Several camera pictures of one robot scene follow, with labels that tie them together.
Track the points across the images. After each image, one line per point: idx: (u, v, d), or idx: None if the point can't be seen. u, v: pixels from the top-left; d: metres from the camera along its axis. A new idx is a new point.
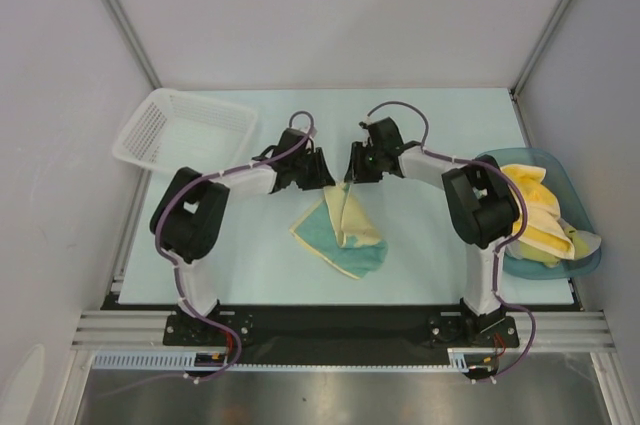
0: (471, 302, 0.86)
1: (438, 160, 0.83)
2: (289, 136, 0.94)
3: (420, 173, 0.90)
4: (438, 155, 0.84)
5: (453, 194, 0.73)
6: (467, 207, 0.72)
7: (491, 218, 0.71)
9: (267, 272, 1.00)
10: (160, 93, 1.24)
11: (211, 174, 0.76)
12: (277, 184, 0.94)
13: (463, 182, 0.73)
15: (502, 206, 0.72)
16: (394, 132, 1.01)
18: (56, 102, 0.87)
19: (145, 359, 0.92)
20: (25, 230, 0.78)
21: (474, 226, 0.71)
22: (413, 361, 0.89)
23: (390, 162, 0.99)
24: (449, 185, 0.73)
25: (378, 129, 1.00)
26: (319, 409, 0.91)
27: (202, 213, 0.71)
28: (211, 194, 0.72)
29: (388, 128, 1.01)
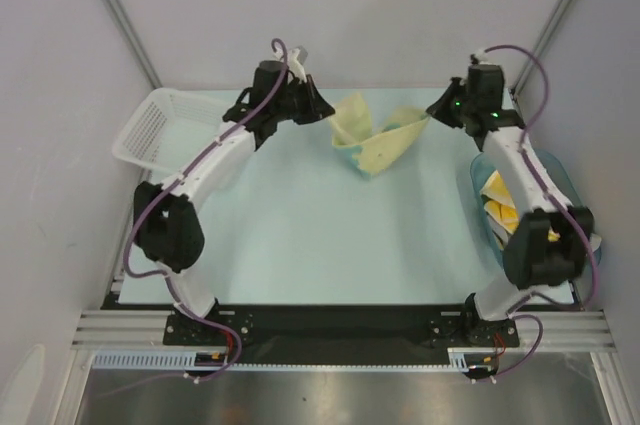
0: (479, 305, 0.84)
1: (530, 177, 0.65)
2: (262, 74, 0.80)
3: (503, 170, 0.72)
4: (535, 170, 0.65)
5: (521, 234, 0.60)
6: (527, 255, 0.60)
7: (546, 272, 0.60)
9: (268, 273, 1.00)
10: (160, 92, 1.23)
11: (171, 185, 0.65)
12: (260, 135, 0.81)
13: (545, 228, 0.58)
15: (562, 265, 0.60)
16: (497, 88, 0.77)
18: (57, 100, 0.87)
19: (145, 359, 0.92)
20: (25, 229, 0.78)
21: (522, 271, 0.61)
22: (413, 361, 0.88)
23: (475, 125, 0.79)
24: (524, 224, 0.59)
25: (480, 79, 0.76)
26: (319, 409, 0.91)
27: (177, 229, 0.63)
28: (179, 209, 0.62)
29: (493, 79, 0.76)
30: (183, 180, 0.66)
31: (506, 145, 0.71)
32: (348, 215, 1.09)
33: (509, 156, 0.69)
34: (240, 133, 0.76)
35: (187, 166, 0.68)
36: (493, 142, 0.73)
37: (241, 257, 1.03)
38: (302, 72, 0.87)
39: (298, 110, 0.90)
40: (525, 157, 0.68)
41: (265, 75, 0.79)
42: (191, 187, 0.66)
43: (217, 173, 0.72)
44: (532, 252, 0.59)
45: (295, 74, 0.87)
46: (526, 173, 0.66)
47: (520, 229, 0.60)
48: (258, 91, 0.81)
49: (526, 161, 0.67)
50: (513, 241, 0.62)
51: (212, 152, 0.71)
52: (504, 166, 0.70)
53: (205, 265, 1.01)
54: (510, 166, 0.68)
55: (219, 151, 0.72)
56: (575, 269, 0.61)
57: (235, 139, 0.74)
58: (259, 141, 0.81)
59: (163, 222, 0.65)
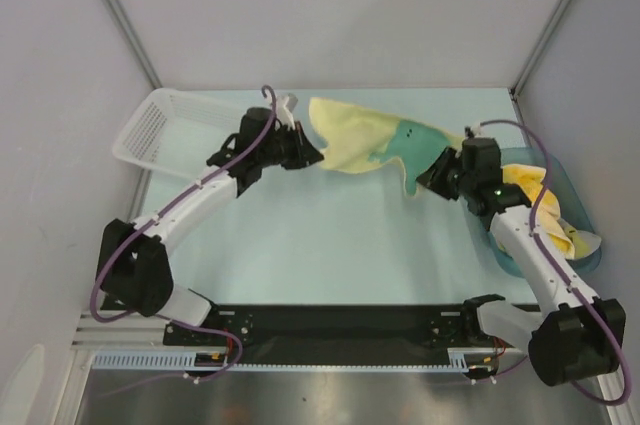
0: (481, 317, 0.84)
1: (549, 269, 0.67)
2: (247, 124, 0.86)
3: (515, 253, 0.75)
4: (553, 260, 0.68)
5: (551, 335, 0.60)
6: (560, 357, 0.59)
7: (578, 369, 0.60)
9: (267, 273, 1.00)
10: (160, 93, 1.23)
11: (145, 224, 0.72)
12: (243, 181, 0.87)
13: (576, 329, 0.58)
15: (595, 360, 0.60)
16: (495, 164, 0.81)
18: (56, 100, 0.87)
19: (145, 359, 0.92)
20: (25, 229, 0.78)
21: (555, 372, 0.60)
22: (413, 361, 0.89)
23: (479, 205, 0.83)
24: (554, 326, 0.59)
25: (475, 156, 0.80)
26: (319, 409, 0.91)
27: (143, 272, 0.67)
28: (148, 251, 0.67)
29: (489, 157, 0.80)
30: (157, 220, 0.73)
31: (517, 228, 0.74)
32: (347, 215, 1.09)
33: (522, 241, 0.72)
34: (222, 178, 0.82)
35: (164, 208, 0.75)
36: (498, 223, 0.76)
37: (240, 258, 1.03)
38: (289, 119, 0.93)
39: (285, 154, 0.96)
40: (539, 242, 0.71)
41: (250, 125, 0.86)
42: (164, 229, 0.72)
43: (193, 215, 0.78)
44: (564, 353, 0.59)
45: (284, 123, 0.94)
46: (543, 262, 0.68)
47: (551, 330, 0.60)
48: (241, 139, 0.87)
49: (542, 248, 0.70)
50: (543, 343, 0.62)
51: (191, 196, 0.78)
52: (518, 251, 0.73)
53: (205, 265, 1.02)
54: (524, 256, 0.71)
55: (198, 196, 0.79)
56: (608, 364, 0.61)
57: (216, 183, 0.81)
58: (241, 188, 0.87)
59: (130, 265, 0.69)
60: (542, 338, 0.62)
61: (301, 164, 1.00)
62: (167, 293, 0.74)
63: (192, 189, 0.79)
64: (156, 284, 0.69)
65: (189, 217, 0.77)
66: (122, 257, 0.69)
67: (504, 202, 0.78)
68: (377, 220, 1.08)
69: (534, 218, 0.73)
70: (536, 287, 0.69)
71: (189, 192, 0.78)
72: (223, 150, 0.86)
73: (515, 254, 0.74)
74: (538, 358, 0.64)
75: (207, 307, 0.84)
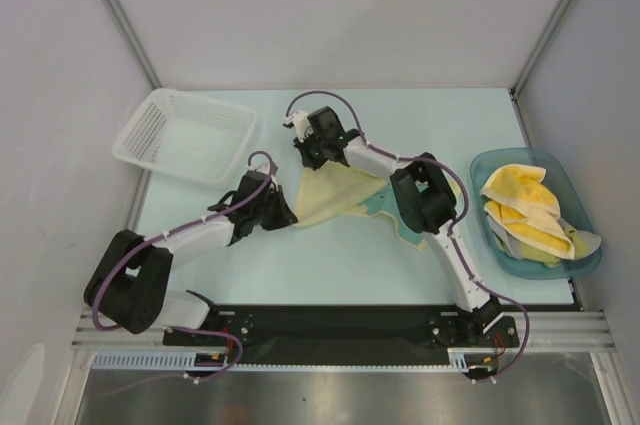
0: (461, 301, 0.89)
1: (381, 156, 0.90)
2: (247, 181, 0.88)
3: (369, 166, 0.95)
4: (381, 150, 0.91)
5: (400, 194, 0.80)
6: (413, 204, 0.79)
7: (433, 208, 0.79)
9: (268, 274, 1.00)
10: (160, 93, 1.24)
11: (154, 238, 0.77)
12: (235, 233, 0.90)
13: (408, 180, 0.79)
15: (441, 196, 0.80)
16: (335, 122, 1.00)
18: (55, 99, 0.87)
19: (145, 359, 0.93)
20: (26, 229, 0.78)
21: (420, 218, 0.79)
22: (414, 361, 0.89)
23: (334, 153, 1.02)
24: (397, 186, 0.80)
25: (319, 122, 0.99)
26: (319, 409, 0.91)
27: (138, 282, 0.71)
28: (154, 261, 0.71)
29: (328, 119, 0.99)
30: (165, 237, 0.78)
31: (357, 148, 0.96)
32: (346, 215, 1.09)
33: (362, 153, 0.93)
34: (220, 222, 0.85)
35: (175, 228, 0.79)
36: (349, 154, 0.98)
37: (239, 258, 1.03)
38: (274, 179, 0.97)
39: (270, 214, 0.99)
40: (372, 149, 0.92)
41: (251, 183, 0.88)
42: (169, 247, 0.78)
43: (194, 245, 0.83)
44: (414, 201, 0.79)
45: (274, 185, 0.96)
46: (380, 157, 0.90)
47: (397, 190, 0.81)
48: (239, 195, 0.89)
49: (373, 150, 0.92)
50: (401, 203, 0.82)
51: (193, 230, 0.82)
52: (367, 161, 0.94)
53: (206, 266, 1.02)
54: (365, 158, 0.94)
55: (201, 229, 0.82)
56: (451, 195, 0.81)
57: (215, 225, 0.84)
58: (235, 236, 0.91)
59: (127, 279, 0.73)
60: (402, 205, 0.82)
61: (283, 224, 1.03)
62: (153, 316, 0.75)
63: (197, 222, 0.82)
64: (149, 302, 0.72)
65: (188, 247, 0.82)
66: (120, 271, 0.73)
67: (347, 138, 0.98)
68: (376, 220, 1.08)
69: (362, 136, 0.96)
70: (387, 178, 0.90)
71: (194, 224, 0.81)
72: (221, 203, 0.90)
73: (369, 166, 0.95)
74: (410, 218, 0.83)
75: (204, 310, 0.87)
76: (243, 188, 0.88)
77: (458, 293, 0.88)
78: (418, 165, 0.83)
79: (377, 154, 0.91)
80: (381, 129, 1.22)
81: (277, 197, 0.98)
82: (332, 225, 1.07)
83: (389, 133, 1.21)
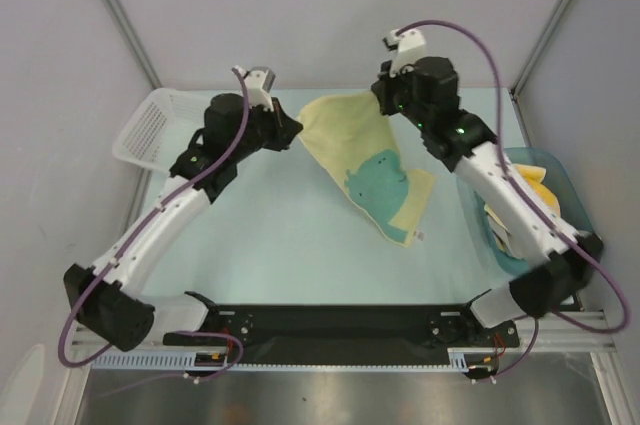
0: (478, 314, 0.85)
1: (526, 210, 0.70)
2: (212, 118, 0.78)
3: (485, 195, 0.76)
4: (529, 199, 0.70)
5: (540, 274, 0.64)
6: (546, 291, 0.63)
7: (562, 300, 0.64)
9: (268, 274, 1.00)
10: (160, 93, 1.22)
11: (103, 271, 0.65)
12: (214, 187, 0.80)
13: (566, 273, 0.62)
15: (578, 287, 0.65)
16: (452, 93, 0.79)
18: (56, 99, 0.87)
19: (146, 359, 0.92)
20: (25, 229, 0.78)
21: (539, 302, 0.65)
22: (414, 361, 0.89)
23: (441, 149, 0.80)
24: (548, 270, 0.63)
25: (434, 86, 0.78)
26: (319, 409, 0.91)
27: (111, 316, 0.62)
28: (109, 300, 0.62)
29: (448, 85, 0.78)
30: (116, 264, 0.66)
31: (490, 173, 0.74)
32: (345, 215, 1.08)
33: (496, 184, 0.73)
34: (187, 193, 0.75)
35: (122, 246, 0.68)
36: (472, 168, 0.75)
37: (239, 257, 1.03)
38: (267, 98, 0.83)
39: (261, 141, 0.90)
40: (515, 187, 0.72)
41: (217, 121, 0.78)
42: (125, 272, 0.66)
43: (161, 242, 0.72)
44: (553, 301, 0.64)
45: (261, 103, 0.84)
46: (521, 205, 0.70)
47: (542, 269, 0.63)
48: (210, 136, 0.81)
49: (519, 192, 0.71)
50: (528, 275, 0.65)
51: (151, 224, 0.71)
52: (491, 192, 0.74)
53: (206, 266, 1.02)
54: (493, 193, 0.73)
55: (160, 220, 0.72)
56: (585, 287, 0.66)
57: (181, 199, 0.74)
58: (213, 192, 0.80)
59: None
60: (526, 276, 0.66)
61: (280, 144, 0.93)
62: (148, 318, 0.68)
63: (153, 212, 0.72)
64: (132, 321, 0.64)
65: (150, 253, 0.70)
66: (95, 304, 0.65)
67: (469, 141, 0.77)
68: None
69: (501, 160, 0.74)
70: (525, 242, 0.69)
71: (150, 216, 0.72)
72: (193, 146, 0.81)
73: (487, 196, 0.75)
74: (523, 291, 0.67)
75: (201, 311, 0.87)
76: (210, 131, 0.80)
77: (486, 313, 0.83)
78: (574, 251, 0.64)
79: (523, 203, 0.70)
80: None
81: (274, 126, 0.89)
82: (333, 225, 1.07)
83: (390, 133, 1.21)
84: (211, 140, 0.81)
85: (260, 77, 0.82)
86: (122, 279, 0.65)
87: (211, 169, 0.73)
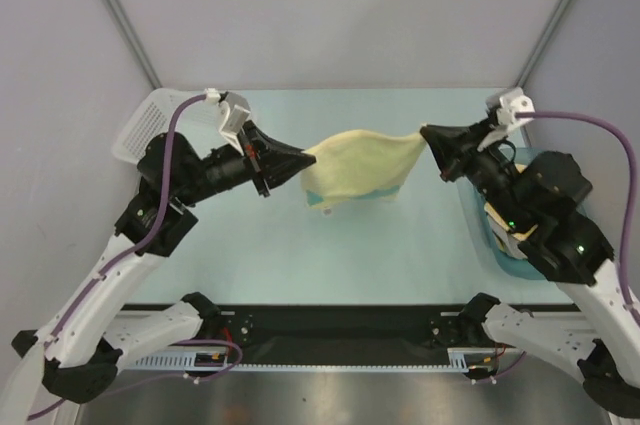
0: (492, 332, 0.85)
1: None
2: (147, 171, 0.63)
3: (593, 314, 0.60)
4: None
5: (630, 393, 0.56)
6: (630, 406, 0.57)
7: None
9: (266, 274, 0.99)
10: (160, 92, 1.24)
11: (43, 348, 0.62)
12: (161, 240, 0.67)
13: None
15: None
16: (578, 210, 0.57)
18: (56, 100, 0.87)
19: (147, 359, 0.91)
20: (25, 229, 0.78)
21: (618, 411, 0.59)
22: (413, 361, 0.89)
23: (556, 261, 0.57)
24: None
25: (570, 201, 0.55)
26: (319, 409, 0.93)
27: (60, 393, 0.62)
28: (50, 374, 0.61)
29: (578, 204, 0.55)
30: (54, 340, 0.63)
31: (609, 301, 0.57)
32: (345, 217, 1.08)
33: (616, 316, 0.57)
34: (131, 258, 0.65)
35: (62, 319, 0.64)
36: (581, 289, 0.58)
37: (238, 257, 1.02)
38: (236, 144, 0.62)
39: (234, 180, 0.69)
40: (635, 316, 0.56)
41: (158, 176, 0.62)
42: (64, 348, 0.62)
43: (107, 306, 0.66)
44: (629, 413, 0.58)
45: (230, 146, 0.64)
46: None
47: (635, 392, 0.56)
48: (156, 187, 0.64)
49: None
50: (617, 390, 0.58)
51: (93, 293, 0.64)
52: (594, 313, 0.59)
53: (205, 267, 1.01)
54: (605, 318, 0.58)
55: (102, 288, 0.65)
56: None
57: (122, 266, 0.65)
58: (163, 248, 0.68)
59: None
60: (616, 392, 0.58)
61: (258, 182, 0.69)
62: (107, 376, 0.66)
63: (93, 281, 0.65)
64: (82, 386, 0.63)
65: (96, 320, 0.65)
66: None
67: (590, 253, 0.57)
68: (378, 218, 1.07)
69: (626, 287, 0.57)
70: (628, 364, 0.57)
71: (89, 286, 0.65)
72: (141, 193, 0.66)
73: (589, 313, 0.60)
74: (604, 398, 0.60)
75: (195, 323, 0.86)
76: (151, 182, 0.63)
77: (506, 338, 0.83)
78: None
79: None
80: (383, 129, 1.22)
81: (249, 169, 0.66)
82: (334, 225, 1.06)
83: (390, 133, 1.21)
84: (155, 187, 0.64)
85: (225, 114, 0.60)
86: (60, 357, 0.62)
87: (147, 241, 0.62)
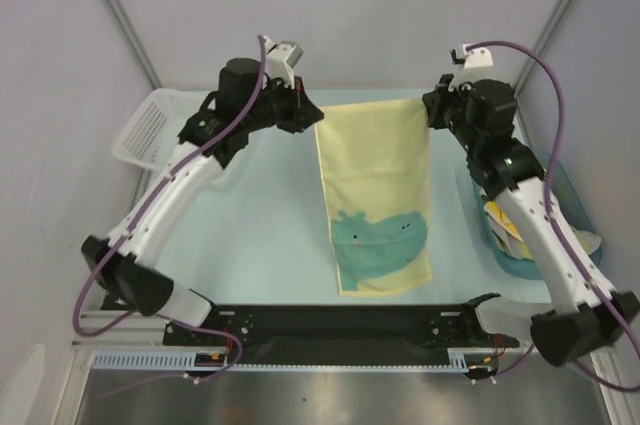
0: (482, 317, 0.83)
1: (562, 255, 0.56)
2: (228, 77, 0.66)
3: (526, 237, 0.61)
4: (568, 245, 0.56)
5: (560, 326, 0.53)
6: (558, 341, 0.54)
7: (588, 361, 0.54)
9: (268, 274, 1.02)
10: (160, 93, 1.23)
11: (117, 242, 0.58)
12: (222, 149, 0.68)
13: (593, 326, 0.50)
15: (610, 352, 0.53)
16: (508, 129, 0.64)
18: (57, 98, 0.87)
19: (145, 359, 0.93)
20: (25, 229, 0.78)
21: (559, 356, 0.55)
22: (411, 361, 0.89)
23: (488, 173, 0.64)
24: (567, 322, 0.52)
25: (490, 115, 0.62)
26: (319, 408, 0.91)
27: (132, 292, 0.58)
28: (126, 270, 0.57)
29: (503, 116, 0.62)
30: (129, 236, 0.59)
31: (530, 210, 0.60)
32: None
33: (537, 225, 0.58)
34: (197, 162, 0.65)
35: (136, 215, 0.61)
36: (507, 202, 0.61)
37: (240, 258, 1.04)
38: (290, 74, 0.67)
39: (275, 117, 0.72)
40: (556, 229, 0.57)
41: (239, 82, 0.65)
42: (140, 244, 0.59)
43: (177, 209, 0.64)
44: (565, 348, 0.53)
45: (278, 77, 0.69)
46: (557, 250, 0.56)
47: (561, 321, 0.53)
48: (224, 98, 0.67)
49: (559, 236, 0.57)
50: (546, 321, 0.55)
51: (163, 191, 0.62)
52: (526, 232, 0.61)
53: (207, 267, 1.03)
54: (530, 232, 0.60)
55: (172, 189, 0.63)
56: None
57: (190, 170, 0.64)
58: (224, 157, 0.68)
59: None
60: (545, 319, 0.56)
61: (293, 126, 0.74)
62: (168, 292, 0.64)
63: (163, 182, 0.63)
64: (153, 290, 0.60)
65: (168, 218, 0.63)
66: None
67: (514, 170, 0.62)
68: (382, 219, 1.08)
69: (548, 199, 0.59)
70: (550, 280, 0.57)
71: (160, 187, 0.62)
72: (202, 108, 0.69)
73: (525, 236, 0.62)
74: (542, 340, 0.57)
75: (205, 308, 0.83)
76: (222, 91, 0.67)
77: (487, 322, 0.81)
78: (609, 313, 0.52)
79: (560, 246, 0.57)
80: None
81: (292, 107, 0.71)
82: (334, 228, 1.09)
83: None
84: (228, 103, 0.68)
85: (286, 50, 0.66)
86: (136, 251, 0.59)
87: (220, 136, 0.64)
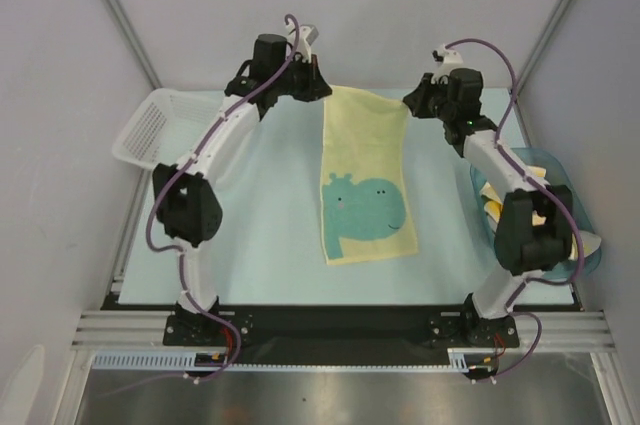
0: (476, 304, 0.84)
1: (508, 167, 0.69)
2: (262, 47, 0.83)
3: (485, 169, 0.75)
4: (511, 159, 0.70)
5: (508, 218, 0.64)
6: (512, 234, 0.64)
7: (539, 251, 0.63)
9: (270, 272, 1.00)
10: (160, 93, 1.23)
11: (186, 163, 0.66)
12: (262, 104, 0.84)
13: (526, 204, 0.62)
15: (554, 241, 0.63)
16: (475, 98, 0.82)
18: (56, 99, 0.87)
19: (144, 359, 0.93)
20: (24, 229, 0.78)
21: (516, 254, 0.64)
22: (413, 361, 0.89)
23: (454, 135, 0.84)
24: (509, 207, 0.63)
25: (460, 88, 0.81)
26: (319, 409, 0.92)
27: (196, 203, 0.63)
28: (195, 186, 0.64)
29: (471, 90, 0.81)
30: (196, 159, 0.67)
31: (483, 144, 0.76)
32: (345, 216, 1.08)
33: (487, 150, 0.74)
34: (243, 108, 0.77)
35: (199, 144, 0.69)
36: (471, 147, 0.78)
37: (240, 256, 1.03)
38: (309, 51, 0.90)
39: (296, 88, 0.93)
40: (502, 152, 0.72)
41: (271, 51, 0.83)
42: (205, 164, 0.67)
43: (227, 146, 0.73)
44: (522, 231, 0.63)
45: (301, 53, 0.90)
46: (502, 162, 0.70)
47: (508, 212, 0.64)
48: (258, 65, 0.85)
49: (504, 155, 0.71)
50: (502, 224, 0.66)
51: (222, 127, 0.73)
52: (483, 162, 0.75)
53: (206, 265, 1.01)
54: (485, 159, 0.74)
55: (223, 129, 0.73)
56: (568, 248, 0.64)
57: (238, 114, 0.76)
58: (261, 111, 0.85)
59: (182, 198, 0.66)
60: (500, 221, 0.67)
61: (310, 96, 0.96)
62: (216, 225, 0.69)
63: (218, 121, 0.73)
64: (212, 212, 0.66)
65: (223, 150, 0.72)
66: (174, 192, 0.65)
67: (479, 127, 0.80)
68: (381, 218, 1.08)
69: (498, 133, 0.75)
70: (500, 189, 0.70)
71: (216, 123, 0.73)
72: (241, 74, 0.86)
73: (485, 169, 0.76)
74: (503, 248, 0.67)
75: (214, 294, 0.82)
76: (257, 57, 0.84)
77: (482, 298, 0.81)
78: (543, 196, 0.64)
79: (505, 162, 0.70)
80: None
81: (308, 78, 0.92)
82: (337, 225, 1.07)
83: None
84: (264, 69, 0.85)
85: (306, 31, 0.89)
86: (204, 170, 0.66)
87: (259, 89, 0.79)
